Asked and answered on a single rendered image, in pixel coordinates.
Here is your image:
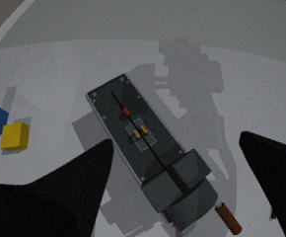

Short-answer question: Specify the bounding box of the yellow cube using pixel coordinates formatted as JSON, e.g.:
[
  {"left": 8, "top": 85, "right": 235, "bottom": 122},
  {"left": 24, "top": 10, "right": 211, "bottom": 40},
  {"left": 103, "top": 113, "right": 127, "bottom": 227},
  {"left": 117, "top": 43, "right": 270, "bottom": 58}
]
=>
[{"left": 0, "top": 122, "right": 29, "bottom": 151}]

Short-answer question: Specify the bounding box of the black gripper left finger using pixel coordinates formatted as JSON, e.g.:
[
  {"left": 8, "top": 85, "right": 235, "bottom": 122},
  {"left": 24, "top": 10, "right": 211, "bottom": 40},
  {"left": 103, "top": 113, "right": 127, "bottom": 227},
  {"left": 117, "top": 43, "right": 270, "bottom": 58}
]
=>
[{"left": 0, "top": 138, "right": 114, "bottom": 237}]

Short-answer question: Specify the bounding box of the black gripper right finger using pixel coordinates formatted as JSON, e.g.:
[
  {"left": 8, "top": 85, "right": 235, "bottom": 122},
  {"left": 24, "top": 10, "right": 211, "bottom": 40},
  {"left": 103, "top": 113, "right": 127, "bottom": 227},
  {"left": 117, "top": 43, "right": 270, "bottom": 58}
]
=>
[{"left": 239, "top": 130, "right": 286, "bottom": 237}]

